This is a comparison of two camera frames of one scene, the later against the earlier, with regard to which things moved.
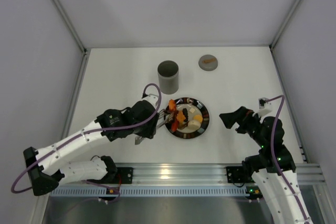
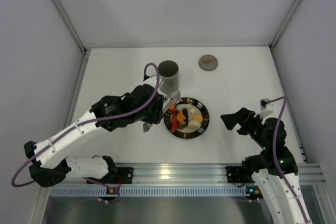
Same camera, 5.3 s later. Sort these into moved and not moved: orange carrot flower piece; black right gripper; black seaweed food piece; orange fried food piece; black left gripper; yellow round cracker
Moved: orange carrot flower piece; black left gripper
Not moved: black seaweed food piece; black right gripper; yellow round cracker; orange fried food piece
